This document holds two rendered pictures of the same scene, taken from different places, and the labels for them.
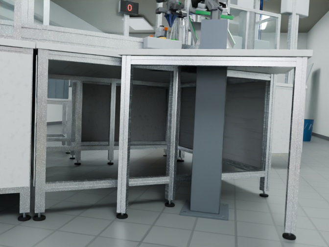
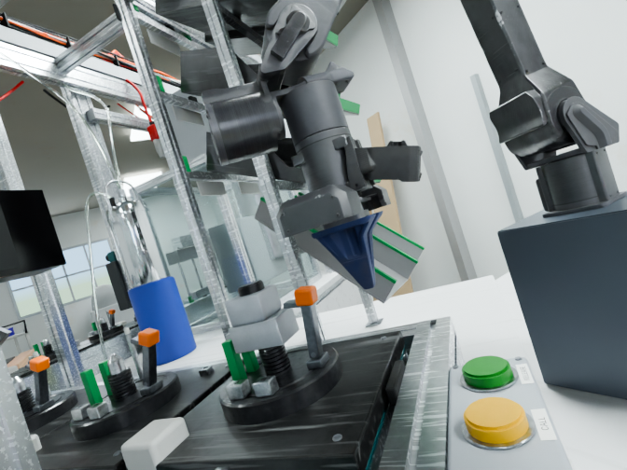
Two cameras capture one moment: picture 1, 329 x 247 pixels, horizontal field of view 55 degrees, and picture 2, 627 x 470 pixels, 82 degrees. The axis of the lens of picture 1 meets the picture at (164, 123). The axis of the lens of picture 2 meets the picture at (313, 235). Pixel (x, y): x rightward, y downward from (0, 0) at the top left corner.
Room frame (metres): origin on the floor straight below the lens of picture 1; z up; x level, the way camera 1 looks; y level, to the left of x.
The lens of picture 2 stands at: (1.68, 0.26, 1.13)
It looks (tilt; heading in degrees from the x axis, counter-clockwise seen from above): 1 degrees down; 317
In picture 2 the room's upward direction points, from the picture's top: 18 degrees counter-clockwise
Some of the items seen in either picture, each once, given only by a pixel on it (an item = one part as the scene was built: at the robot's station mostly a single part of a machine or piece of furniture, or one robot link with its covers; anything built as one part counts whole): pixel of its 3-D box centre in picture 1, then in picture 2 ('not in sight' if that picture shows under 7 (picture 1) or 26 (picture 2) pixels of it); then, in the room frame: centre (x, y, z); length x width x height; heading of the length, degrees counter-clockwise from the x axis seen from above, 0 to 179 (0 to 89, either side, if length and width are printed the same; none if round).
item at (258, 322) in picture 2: (160, 31); (252, 314); (2.05, 0.05, 1.06); 0.08 x 0.04 x 0.07; 25
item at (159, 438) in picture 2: not in sight; (158, 449); (2.09, 0.17, 0.97); 0.05 x 0.05 x 0.04; 25
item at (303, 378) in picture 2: not in sight; (281, 379); (2.04, 0.04, 0.98); 0.14 x 0.14 x 0.02
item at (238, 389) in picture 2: not in sight; (238, 389); (2.04, 0.10, 1.00); 0.02 x 0.01 x 0.02; 25
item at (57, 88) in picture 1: (38, 87); not in sight; (3.64, 1.47, 0.73); 0.62 x 0.42 x 0.23; 115
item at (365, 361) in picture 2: not in sight; (286, 394); (2.04, 0.04, 0.96); 0.24 x 0.24 x 0.02; 25
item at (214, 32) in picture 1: (214, 40); (608, 287); (1.78, -0.26, 0.96); 0.14 x 0.14 x 0.20; 78
